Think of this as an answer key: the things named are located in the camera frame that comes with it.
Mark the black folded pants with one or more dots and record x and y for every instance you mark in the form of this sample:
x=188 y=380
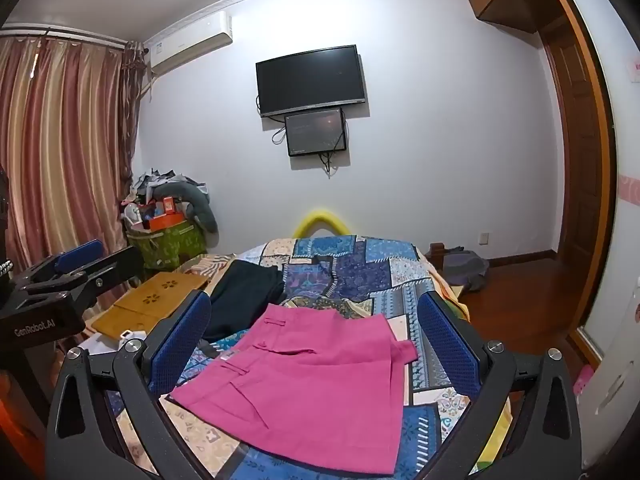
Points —
x=245 y=290

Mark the wooden bedpost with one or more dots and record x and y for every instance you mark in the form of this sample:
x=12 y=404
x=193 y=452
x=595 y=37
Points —
x=436 y=255

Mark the grey backpack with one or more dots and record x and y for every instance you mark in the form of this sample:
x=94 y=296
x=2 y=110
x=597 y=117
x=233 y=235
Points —
x=465 y=270

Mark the small black wall monitor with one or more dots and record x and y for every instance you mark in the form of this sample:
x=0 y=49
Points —
x=315 y=132

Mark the black wall television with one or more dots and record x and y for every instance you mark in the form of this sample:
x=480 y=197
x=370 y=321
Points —
x=310 y=80

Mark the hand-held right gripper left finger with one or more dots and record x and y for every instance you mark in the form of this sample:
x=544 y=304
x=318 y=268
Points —
x=182 y=345

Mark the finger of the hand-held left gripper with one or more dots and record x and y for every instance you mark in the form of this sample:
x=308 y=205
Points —
x=112 y=267
x=80 y=252

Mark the pink plastic item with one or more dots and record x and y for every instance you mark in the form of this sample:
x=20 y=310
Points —
x=582 y=380

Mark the blue patchwork blanket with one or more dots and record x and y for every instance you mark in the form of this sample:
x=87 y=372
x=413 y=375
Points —
x=350 y=270

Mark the pile of grey clothes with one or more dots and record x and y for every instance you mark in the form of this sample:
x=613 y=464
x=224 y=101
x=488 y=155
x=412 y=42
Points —
x=160 y=182

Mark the orange box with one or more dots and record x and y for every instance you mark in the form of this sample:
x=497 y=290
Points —
x=162 y=221

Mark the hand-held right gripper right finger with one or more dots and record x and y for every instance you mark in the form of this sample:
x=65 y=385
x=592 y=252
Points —
x=447 y=345

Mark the pink striped curtain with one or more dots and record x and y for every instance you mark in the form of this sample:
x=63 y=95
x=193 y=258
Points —
x=60 y=160

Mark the yellow foam tube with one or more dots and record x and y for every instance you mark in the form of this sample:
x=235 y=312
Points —
x=320 y=219

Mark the green storage basket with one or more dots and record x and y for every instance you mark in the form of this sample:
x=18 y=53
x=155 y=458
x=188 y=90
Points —
x=167 y=247

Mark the orange printed bed sheet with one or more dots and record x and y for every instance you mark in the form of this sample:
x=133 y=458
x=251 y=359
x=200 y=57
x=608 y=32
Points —
x=450 y=295

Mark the wall socket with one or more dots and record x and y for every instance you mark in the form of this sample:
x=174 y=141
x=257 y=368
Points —
x=484 y=238

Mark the white air conditioner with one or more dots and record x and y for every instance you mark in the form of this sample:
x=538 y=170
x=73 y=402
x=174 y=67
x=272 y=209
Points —
x=192 y=40

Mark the pink pants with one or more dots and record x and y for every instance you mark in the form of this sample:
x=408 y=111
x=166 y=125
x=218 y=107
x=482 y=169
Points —
x=310 y=385

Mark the grey plush pillow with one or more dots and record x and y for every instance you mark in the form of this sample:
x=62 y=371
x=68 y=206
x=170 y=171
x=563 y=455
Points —
x=202 y=210

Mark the wooden door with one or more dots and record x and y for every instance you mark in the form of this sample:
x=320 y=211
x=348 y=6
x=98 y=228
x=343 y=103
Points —
x=580 y=185

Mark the person's left forearm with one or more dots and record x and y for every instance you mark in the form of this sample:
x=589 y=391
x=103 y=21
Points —
x=15 y=425

